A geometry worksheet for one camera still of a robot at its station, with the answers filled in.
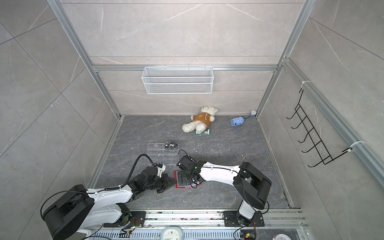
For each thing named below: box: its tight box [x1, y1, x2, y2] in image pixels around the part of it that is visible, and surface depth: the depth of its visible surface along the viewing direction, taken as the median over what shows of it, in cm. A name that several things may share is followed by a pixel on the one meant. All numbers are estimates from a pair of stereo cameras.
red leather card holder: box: [174, 171, 202, 189], surface depth 80 cm
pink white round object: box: [272, 233, 292, 240], surface depth 69 cm
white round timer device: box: [160, 226, 184, 240], surface depth 69 cm
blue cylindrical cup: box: [230, 116, 245, 127], surface depth 113 cm
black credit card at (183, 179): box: [178, 171, 191, 187], surface depth 78 cm
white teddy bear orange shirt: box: [182, 106, 219, 133], surface depth 109 cm
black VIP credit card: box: [165, 142, 179, 150], surface depth 94 cm
